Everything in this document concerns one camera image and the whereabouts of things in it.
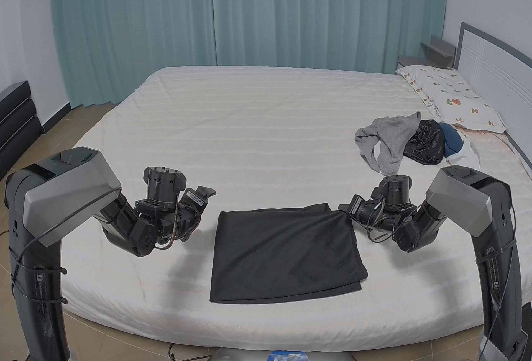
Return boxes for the white printed pillow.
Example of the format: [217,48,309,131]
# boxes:
[395,65,507,133]

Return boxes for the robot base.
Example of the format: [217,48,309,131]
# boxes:
[212,347,321,361]

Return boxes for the black glossy garment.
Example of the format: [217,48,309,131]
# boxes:
[403,119,445,165]

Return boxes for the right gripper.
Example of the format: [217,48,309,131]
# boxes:
[339,194,381,227]

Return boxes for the black T-shirt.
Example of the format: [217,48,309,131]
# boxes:
[209,203,370,304]

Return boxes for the black cable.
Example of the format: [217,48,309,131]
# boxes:
[156,226,188,250]
[168,343,213,361]
[368,224,400,244]

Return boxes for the white garment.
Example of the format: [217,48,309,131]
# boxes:
[447,138,481,169]

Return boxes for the grey shorts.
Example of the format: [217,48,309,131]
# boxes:
[354,111,422,174]

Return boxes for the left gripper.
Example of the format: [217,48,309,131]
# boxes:
[177,186,218,236]

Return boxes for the grey bedside table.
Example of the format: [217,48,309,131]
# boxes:
[398,35,456,69]

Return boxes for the dark blue garment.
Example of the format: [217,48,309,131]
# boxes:
[438,122,465,158]

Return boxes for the bed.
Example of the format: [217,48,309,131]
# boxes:
[62,22,532,352]

